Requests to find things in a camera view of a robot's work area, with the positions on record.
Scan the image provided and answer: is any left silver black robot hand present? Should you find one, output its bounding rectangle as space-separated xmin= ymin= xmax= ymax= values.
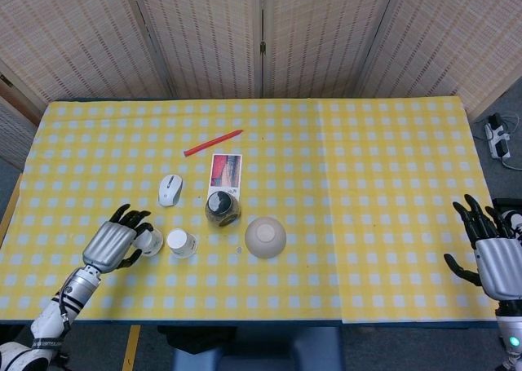
xmin=81 ymin=203 xmax=155 ymax=275

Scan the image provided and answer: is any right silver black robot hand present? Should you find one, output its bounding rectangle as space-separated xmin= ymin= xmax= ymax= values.
xmin=443 ymin=194 xmax=522 ymax=303

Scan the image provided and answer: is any flower print paper cup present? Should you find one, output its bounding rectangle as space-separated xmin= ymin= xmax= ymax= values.
xmin=132 ymin=227 xmax=165 ymax=258

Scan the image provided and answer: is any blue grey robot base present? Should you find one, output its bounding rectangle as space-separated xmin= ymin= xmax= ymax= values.
xmin=170 ymin=325 xmax=346 ymax=371

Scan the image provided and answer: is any white paper cup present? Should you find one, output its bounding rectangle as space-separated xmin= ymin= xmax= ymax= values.
xmin=166 ymin=228 xmax=199 ymax=260

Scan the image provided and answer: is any yellow checkered tablecloth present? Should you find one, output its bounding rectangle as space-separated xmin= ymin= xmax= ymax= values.
xmin=316 ymin=95 xmax=497 ymax=325
xmin=0 ymin=98 xmax=344 ymax=324

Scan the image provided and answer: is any white computer mouse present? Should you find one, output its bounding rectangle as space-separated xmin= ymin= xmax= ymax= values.
xmin=157 ymin=174 xmax=184 ymax=208

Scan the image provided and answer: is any glass jar with black lid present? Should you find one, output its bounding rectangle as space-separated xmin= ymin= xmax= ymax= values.
xmin=203 ymin=190 xmax=242 ymax=228

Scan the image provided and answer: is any white power strip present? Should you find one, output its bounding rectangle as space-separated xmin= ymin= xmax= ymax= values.
xmin=484 ymin=113 xmax=513 ymax=161

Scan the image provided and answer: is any photo card with white border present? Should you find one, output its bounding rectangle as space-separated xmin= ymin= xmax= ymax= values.
xmin=207 ymin=153 xmax=243 ymax=199

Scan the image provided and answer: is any woven folding screen panel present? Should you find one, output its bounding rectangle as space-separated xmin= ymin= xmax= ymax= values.
xmin=0 ymin=73 xmax=46 ymax=172
xmin=0 ymin=0 xmax=173 ymax=104
xmin=128 ymin=0 xmax=268 ymax=99
xmin=354 ymin=0 xmax=522 ymax=119
xmin=260 ymin=0 xmax=399 ymax=99

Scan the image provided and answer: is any red pen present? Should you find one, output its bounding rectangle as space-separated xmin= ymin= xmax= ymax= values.
xmin=183 ymin=129 xmax=245 ymax=158

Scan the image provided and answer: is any beige upturned ceramic bowl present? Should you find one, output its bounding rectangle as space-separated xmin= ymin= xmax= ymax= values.
xmin=244 ymin=216 xmax=288 ymax=260

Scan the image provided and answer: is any white cable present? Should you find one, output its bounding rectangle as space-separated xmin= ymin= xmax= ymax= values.
xmin=499 ymin=113 xmax=522 ymax=171

